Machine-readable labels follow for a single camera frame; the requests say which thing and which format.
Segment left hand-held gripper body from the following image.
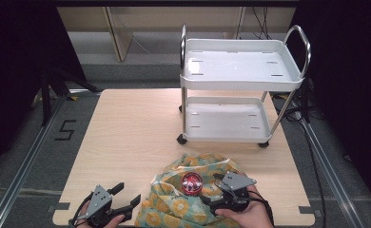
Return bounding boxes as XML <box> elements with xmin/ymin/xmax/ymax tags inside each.
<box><xmin>77</xmin><ymin>184</ymin><xmax>126</xmax><ymax>228</ymax></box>

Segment red can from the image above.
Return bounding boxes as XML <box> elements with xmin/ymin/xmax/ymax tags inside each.
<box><xmin>181</xmin><ymin>171</ymin><xmax>205</xmax><ymax>196</ymax></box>

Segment black hanging cables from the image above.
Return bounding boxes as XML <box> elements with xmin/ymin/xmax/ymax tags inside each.
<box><xmin>251</xmin><ymin>6</ymin><xmax>273</xmax><ymax>41</ymax></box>

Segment person's left hand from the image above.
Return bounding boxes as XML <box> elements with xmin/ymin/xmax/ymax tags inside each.
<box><xmin>77</xmin><ymin>202</ymin><xmax>127</xmax><ymax>228</ymax></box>

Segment green yellow floral bag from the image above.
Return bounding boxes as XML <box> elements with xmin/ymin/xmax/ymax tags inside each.
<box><xmin>134</xmin><ymin>152</ymin><xmax>258</xmax><ymax>228</ymax></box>

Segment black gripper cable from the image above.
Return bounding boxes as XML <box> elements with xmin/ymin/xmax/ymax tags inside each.
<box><xmin>237</xmin><ymin>189</ymin><xmax>276</xmax><ymax>227</ymax></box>
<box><xmin>68</xmin><ymin>193</ymin><xmax>94</xmax><ymax>228</ymax></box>

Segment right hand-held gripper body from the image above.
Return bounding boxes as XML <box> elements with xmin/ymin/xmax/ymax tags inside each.
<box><xmin>211</xmin><ymin>171</ymin><xmax>258</xmax><ymax>214</ymax></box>

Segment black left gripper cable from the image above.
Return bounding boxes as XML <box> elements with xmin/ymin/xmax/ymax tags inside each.
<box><xmin>68</xmin><ymin>193</ymin><xmax>94</xmax><ymax>228</ymax></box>

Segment aluminium floor rail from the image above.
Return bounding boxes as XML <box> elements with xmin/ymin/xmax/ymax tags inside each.
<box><xmin>299</xmin><ymin>118</ymin><xmax>363</xmax><ymax>228</ymax></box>
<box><xmin>0</xmin><ymin>93</ymin><xmax>69</xmax><ymax>228</ymax></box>

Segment white two-tier cart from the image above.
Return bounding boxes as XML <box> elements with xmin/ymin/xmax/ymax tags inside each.
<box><xmin>177</xmin><ymin>23</ymin><xmax>312</xmax><ymax>149</ymax></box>

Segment black metal stand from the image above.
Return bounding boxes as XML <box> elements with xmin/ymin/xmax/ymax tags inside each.
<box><xmin>38</xmin><ymin>65</ymin><xmax>101</xmax><ymax>127</ymax></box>

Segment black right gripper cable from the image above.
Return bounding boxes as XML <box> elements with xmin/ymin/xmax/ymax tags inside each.
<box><xmin>237</xmin><ymin>189</ymin><xmax>276</xmax><ymax>227</ymax></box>

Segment beige wooden partition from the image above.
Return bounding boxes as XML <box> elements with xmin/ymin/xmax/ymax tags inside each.
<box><xmin>56</xmin><ymin>6</ymin><xmax>297</xmax><ymax>63</ymax></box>

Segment person's right hand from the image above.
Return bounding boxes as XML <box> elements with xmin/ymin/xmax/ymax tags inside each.
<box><xmin>215</xmin><ymin>184</ymin><xmax>275</xmax><ymax>228</ymax></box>

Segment black floor cables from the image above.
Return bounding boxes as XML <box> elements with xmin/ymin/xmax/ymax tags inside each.
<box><xmin>268</xmin><ymin>79</ymin><xmax>329</xmax><ymax>228</ymax></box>

